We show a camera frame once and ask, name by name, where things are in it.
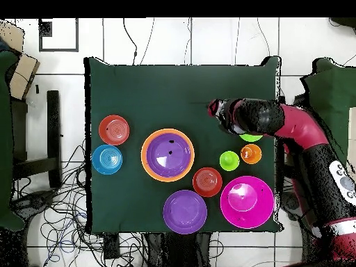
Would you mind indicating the green cup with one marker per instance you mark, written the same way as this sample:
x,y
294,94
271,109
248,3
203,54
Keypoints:
x,y
229,161

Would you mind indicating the purple bowl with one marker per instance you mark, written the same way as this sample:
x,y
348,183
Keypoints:
x,y
168,155
185,211

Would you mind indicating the large orange bowl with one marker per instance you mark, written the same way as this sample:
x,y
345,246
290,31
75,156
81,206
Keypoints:
x,y
143,158

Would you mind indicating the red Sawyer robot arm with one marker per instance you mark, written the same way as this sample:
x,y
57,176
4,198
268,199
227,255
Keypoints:
x,y
300,128

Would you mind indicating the small green bowl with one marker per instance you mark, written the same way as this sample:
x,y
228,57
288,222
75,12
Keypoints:
x,y
250,137

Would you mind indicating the dark green tablecloth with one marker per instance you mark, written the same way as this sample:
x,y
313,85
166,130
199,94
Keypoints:
x,y
5,139
328,83
155,91

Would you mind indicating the orange cup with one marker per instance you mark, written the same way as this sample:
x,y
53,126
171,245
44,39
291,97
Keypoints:
x,y
254,155

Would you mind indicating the small red bowl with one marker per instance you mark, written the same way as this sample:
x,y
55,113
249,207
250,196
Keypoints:
x,y
114,130
207,182

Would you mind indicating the large pink bowl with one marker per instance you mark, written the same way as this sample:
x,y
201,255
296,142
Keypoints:
x,y
247,203

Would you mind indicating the small blue bowl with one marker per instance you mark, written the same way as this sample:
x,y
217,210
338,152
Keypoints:
x,y
107,159

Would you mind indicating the grey floor stand base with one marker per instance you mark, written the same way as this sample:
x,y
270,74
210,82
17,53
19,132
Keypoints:
x,y
289,203
36,200

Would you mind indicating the white box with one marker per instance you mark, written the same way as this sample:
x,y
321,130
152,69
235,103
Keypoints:
x,y
352,125

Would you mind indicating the black stand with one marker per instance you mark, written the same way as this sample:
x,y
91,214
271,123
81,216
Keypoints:
x,y
53,125

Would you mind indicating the black power adapter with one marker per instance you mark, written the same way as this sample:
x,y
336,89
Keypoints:
x,y
111,247

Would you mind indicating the cardboard box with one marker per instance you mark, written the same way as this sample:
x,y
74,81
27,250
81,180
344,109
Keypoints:
x,y
23,75
12,34

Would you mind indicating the black floor frame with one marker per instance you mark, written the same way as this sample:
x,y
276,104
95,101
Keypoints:
x,y
45,29

